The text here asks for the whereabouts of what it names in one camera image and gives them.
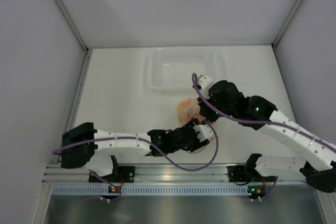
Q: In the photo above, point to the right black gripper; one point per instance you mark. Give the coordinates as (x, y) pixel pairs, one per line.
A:
(205, 111)

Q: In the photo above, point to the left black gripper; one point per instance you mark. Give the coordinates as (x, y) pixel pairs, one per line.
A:
(197, 144)

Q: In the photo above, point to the clear zip top bag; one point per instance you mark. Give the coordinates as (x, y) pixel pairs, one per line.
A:
(188, 110)

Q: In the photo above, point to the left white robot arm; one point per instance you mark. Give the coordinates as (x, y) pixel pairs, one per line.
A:
(97, 150)

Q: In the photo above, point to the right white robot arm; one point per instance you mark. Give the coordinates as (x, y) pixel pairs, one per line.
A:
(315, 161)

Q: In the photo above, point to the clear plastic perforated bin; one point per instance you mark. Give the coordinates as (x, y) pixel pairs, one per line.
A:
(170, 69)

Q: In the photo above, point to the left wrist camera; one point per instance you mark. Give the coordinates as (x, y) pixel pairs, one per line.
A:
(204, 133)

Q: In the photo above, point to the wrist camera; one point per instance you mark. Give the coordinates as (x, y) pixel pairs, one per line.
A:
(204, 133)
(204, 82)

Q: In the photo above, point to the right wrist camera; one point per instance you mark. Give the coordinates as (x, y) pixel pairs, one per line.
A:
(204, 82)

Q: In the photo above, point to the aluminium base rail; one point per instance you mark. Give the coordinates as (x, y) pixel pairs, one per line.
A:
(143, 173)

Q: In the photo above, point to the white slotted cable duct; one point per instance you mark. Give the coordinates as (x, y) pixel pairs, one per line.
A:
(155, 190)

